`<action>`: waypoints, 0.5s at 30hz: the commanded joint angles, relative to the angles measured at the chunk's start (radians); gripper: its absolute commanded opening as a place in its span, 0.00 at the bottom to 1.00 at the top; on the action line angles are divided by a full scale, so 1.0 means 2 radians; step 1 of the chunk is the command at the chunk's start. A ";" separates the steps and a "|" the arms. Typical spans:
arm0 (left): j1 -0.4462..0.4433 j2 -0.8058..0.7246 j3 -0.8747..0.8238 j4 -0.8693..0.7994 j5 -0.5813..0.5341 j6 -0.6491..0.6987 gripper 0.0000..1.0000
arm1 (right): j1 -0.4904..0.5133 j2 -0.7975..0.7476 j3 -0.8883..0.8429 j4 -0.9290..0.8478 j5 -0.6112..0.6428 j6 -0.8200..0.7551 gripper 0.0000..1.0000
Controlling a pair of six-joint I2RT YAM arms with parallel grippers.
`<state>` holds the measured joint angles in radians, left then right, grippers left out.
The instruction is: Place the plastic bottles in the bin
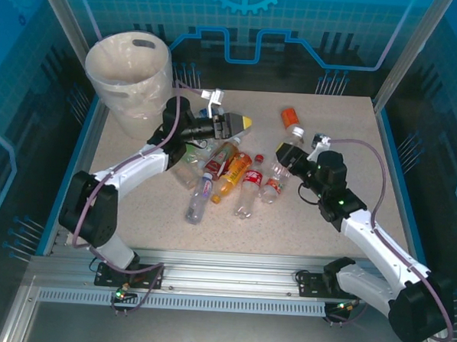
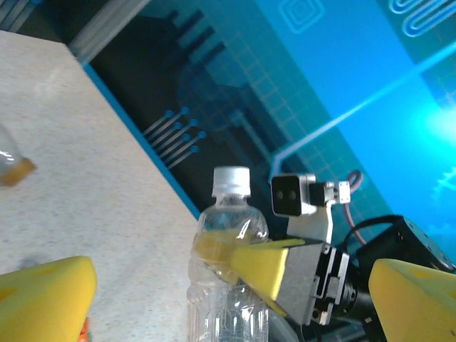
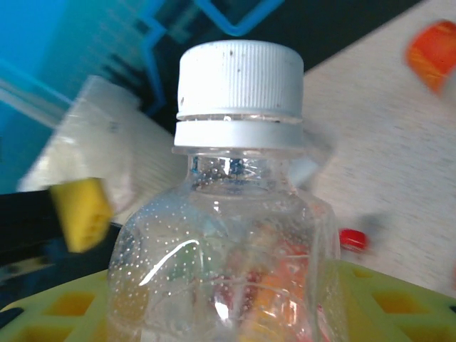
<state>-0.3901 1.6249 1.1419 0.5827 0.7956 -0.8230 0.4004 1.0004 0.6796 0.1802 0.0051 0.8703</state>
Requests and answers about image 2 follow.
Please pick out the clear bottle with white cap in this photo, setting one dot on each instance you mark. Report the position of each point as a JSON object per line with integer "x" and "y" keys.
{"x": 231, "y": 213}

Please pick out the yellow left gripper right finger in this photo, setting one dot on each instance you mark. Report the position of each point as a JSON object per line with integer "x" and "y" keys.
{"x": 420, "y": 306}

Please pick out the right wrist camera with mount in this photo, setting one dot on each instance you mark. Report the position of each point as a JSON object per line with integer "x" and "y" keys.
{"x": 288, "y": 194}

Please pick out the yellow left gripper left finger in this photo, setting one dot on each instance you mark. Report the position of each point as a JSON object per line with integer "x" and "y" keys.
{"x": 39, "y": 306}

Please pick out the tea bottle with red label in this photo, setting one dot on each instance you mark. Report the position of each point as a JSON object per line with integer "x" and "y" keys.
{"x": 14, "y": 171}

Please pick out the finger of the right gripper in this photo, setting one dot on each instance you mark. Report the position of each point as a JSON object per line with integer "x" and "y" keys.
{"x": 210, "y": 249}
{"x": 263, "y": 267}

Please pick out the aluminium frame post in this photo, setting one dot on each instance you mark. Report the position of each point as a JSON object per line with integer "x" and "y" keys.
{"x": 103, "y": 32}

